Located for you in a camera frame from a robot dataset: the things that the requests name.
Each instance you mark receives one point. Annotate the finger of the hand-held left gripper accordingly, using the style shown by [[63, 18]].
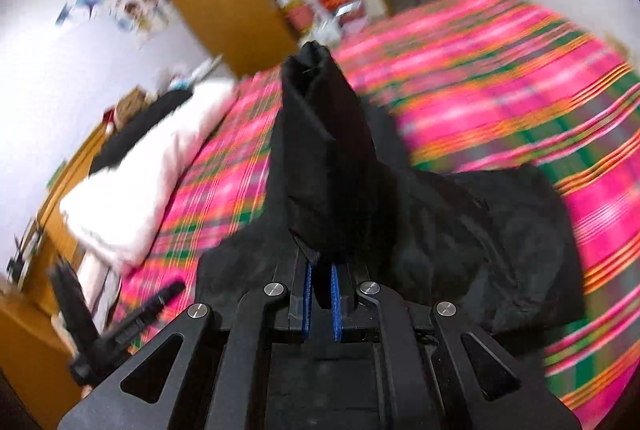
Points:
[[72, 305], [150, 307]]

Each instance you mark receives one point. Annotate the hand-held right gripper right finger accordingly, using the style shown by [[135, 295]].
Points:
[[336, 305]]

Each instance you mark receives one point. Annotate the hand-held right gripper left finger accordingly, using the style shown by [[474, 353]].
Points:
[[307, 305]]

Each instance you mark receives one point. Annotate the black padded jacket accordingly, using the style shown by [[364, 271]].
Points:
[[325, 160]]

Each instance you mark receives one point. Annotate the wooden bedside cabinet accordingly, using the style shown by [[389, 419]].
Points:
[[30, 350]]

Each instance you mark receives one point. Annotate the wooden headboard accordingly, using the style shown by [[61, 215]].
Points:
[[60, 190]]

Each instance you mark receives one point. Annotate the white duvet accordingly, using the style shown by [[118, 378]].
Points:
[[150, 180]]

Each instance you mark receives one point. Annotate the black cloth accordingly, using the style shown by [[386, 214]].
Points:
[[135, 130]]

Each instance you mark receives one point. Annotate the brown furry item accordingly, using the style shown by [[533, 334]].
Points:
[[127, 105]]

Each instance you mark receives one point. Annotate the pink plaid bed sheet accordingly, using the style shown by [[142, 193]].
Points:
[[475, 85]]

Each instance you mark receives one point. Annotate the small red box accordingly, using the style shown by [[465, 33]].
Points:
[[300, 18]]

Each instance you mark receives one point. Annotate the blue wall sticker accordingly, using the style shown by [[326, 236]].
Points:
[[80, 8]]

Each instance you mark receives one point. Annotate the cartoon wall poster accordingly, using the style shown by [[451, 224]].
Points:
[[142, 10]]

